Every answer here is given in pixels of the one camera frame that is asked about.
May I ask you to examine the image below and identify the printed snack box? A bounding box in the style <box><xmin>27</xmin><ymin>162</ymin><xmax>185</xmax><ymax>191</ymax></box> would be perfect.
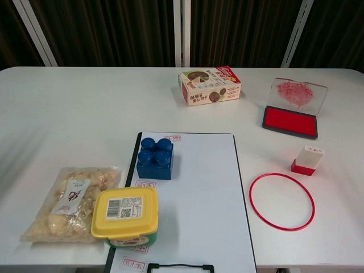
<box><xmin>178</xmin><ymin>66</ymin><xmax>242</xmax><ymax>107</ymax></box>

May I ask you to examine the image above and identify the white metal frame post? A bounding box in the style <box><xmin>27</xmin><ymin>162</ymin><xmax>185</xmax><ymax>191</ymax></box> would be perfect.
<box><xmin>172</xmin><ymin>0</ymin><xmax>191</xmax><ymax>68</ymax></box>
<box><xmin>281</xmin><ymin>0</ymin><xmax>315</xmax><ymax>68</ymax></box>
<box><xmin>13</xmin><ymin>0</ymin><xmax>57</xmax><ymax>68</ymax></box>

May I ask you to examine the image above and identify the red ink pad clear lid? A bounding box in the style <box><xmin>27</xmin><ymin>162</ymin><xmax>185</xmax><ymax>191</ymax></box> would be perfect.
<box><xmin>260</xmin><ymin>77</ymin><xmax>329</xmax><ymax>140</ymax></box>

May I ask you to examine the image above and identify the blue building block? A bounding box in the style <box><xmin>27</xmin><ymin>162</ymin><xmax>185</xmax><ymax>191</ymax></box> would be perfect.
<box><xmin>135</xmin><ymin>137</ymin><xmax>175</xmax><ymax>181</ymax></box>

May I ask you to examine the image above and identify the green tub yellow lid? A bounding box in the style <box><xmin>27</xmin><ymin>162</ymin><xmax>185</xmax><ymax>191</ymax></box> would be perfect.
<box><xmin>90</xmin><ymin>187</ymin><xmax>160</xmax><ymax>249</ymax></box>

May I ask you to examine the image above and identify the white paper sheet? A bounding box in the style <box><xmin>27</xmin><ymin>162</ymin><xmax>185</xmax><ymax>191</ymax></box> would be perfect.
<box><xmin>109</xmin><ymin>132</ymin><xmax>255</xmax><ymax>273</ymax></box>

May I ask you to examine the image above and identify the red ring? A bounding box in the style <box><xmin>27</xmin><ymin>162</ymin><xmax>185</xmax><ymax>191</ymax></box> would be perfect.
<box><xmin>249</xmin><ymin>172</ymin><xmax>316</xmax><ymax>231</ymax></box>

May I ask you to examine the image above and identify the clear bag of food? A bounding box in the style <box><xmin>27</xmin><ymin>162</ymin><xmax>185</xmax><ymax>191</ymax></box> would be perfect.
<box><xmin>19</xmin><ymin>166</ymin><xmax>123</xmax><ymax>244</ymax></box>

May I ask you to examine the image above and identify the black clipboard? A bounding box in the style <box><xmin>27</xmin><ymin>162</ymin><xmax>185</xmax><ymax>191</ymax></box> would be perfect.
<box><xmin>102</xmin><ymin>131</ymin><xmax>258</xmax><ymax>273</ymax></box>

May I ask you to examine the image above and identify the dark pleated curtain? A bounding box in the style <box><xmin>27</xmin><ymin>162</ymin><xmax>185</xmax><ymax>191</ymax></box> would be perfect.
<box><xmin>0</xmin><ymin>0</ymin><xmax>364</xmax><ymax>71</ymax></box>

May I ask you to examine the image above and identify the red clear stamp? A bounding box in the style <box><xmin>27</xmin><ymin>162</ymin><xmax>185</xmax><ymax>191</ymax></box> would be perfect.
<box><xmin>291</xmin><ymin>145</ymin><xmax>325</xmax><ymax>176</ymax></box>

